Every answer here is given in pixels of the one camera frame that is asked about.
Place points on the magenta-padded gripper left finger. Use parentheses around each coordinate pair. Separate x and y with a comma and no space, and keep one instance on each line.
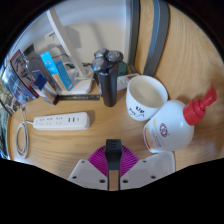
(86,175)

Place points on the bed with bedding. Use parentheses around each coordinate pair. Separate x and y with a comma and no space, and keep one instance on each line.
(2,133)

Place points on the black electric shaver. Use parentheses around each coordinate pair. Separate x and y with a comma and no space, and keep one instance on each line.
(108,80)

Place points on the tall light blue box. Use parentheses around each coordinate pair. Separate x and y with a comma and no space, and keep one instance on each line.
(58,71)

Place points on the blue robot model kit box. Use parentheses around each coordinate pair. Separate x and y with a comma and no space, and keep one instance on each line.
(20,80)

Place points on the black charger block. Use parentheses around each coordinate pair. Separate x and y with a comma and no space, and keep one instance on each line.
(113,154)

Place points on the black ruler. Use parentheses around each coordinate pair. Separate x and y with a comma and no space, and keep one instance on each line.
(78,98)

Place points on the white power strip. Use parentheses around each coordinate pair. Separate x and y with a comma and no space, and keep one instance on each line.
(61,120)

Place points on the white bottle with red pump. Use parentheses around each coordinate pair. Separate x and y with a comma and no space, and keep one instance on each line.
(170,128)

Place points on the clear bottle with black cap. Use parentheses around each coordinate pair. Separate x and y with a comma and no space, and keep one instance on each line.
(36,61)

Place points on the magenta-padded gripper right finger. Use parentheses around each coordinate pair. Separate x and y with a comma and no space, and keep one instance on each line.
(150,168)

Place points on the white desk lamp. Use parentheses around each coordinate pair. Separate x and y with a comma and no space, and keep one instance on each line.
(66,40)

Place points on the white wall device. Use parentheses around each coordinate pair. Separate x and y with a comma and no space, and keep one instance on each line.
(50,38)

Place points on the grey metal desk frame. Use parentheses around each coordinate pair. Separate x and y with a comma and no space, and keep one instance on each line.
(158,36)

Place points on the white mug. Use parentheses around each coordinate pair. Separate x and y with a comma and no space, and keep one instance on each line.
(145,96)

